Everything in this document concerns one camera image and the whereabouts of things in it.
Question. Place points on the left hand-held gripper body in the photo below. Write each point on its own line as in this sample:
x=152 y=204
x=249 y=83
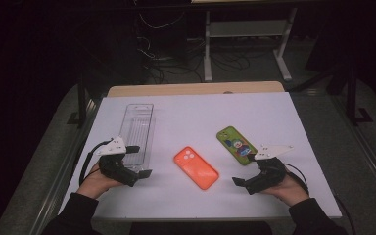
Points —
x=112 y=164

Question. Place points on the white metal desk frame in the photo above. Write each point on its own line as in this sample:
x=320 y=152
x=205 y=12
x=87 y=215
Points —
x=241 y=28

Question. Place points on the green phone case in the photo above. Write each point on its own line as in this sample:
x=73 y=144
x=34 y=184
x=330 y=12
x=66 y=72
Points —
x=233 y=143

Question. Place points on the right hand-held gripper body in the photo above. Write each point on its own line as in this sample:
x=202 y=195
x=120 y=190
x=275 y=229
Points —
x=269 y=174

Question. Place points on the clear plastic rack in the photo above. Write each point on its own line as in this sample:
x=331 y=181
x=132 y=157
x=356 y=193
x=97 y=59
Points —
x=138 y=125

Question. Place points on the person's left hand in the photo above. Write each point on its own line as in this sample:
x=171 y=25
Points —
x=94 y=184

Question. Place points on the person's right hand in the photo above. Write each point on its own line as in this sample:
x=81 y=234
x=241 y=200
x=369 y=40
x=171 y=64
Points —
x=290 y=191

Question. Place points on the black metal stand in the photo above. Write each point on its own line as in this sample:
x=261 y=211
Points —
x=352 y=98
x=81 y=104

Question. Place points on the orange phone case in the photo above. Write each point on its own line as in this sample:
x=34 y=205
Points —
x=196 y=168

